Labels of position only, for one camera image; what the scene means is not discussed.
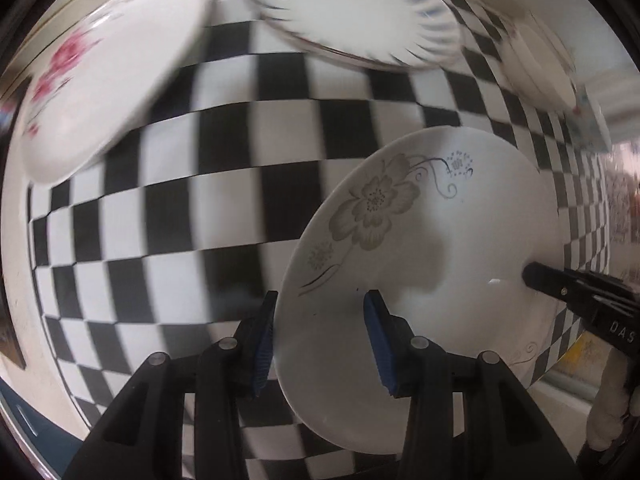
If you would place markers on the white plate grey flower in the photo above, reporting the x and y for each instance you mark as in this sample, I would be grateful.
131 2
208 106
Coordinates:
442 223

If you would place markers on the white plate blue leaf rim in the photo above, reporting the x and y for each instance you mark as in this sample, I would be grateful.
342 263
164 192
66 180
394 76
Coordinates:
382 34

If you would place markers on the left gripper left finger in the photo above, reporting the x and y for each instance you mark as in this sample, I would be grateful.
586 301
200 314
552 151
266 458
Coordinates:
236 367

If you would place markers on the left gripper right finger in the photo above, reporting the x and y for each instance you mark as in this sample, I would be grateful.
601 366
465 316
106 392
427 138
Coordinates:
413 367

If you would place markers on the black white checkered mat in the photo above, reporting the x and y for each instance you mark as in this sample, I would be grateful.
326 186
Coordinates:
176 235

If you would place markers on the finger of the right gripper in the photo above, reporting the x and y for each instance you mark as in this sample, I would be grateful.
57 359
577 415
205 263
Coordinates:
555 279

